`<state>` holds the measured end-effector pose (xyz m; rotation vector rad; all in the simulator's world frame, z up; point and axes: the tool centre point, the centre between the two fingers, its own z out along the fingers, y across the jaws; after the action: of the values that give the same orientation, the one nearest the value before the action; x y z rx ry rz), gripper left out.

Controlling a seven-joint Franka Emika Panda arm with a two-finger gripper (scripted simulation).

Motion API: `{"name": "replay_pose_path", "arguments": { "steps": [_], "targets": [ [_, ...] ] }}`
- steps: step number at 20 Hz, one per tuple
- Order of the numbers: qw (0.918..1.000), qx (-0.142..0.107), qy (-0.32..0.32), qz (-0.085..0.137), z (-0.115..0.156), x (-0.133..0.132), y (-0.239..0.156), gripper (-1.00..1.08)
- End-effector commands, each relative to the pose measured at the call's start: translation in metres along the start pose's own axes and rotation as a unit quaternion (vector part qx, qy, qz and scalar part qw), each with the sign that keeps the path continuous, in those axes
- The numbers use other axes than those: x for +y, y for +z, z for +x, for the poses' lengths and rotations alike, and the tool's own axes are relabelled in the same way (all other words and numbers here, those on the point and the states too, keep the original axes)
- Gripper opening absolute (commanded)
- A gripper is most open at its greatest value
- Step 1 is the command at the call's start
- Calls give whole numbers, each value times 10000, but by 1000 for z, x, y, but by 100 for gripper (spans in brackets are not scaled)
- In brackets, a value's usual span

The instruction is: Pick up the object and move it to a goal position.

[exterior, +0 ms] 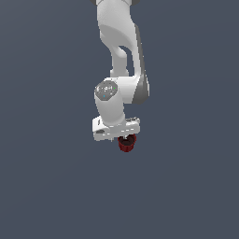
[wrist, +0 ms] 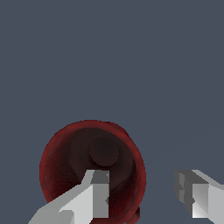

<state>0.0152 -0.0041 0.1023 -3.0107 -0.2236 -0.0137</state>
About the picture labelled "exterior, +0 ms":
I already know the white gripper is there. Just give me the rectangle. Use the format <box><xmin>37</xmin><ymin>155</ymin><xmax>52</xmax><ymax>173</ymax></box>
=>
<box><xmin>91</xmin><ymin>115</ymin><xmax>141</xmax><ymax>143</ymax></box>

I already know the dark red ribbed cup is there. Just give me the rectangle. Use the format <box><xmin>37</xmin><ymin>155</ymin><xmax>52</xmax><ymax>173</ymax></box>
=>
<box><xmin>118</xmin><ymin>134</ymin><xmax>137</xmax><ymax>153</ymax></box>

